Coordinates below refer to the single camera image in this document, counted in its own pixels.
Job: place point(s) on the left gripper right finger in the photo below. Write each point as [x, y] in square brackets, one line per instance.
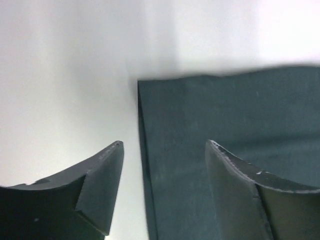
[253, 204]

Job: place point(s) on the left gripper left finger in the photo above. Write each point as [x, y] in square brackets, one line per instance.
[74, 204]

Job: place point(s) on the black t-shirt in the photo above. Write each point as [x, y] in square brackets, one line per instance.
[268, 117]

